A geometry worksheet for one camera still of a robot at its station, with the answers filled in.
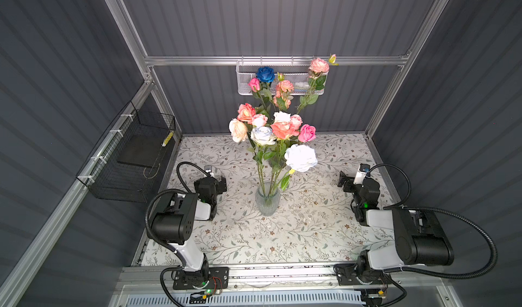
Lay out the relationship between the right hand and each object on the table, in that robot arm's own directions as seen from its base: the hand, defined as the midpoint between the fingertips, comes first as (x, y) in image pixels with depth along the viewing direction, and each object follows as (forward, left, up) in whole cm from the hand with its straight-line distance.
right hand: (355, 174), depth 91 cm
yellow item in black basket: (+6, +80, +19) cm, 83 cm away
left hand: (+1, +68, -4) cm, 68 cm away
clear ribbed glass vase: (-12, +40, 0) cm, 41 cm away
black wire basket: (-9, +91, +20) cm, 94 cm away
